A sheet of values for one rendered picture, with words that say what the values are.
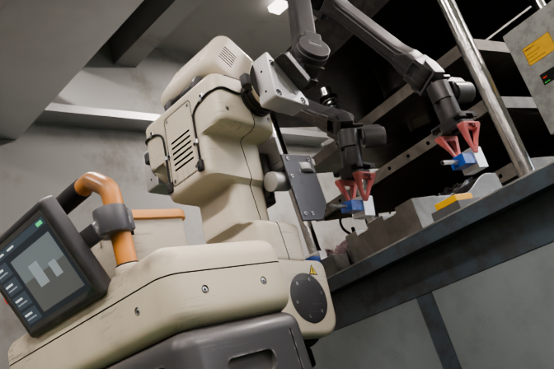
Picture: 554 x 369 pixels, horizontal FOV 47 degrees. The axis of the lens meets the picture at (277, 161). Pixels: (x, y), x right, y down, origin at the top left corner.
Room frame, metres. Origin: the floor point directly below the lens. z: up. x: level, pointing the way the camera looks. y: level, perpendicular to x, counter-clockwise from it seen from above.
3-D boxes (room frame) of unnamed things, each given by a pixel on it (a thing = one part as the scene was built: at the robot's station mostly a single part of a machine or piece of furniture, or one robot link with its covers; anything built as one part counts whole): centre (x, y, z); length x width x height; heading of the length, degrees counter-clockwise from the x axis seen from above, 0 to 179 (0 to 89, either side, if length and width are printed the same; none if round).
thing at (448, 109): (1.50, -0.44, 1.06); 0.10 x 0.07 x 0.07; 40
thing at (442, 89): (1.50, -0.45, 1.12); 0.07 x 0.06 x 0.07; 125
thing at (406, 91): (2.80, -0.73, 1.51); 1.10 x 0.70 x 0.05; 40
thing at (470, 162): (1.47, -0.41, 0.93); 0.13 x 0.05 x 0.05; 130
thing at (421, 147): (2.80, -0.72, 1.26); 1.10 x 0.74 x 0.05; 40
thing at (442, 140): (1.51, -0.43, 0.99); 0.07 x 0.07 x 0.09; 40
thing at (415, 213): (1.75, -0.38, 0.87); 0.50 x 0.26 x 0.14; 130
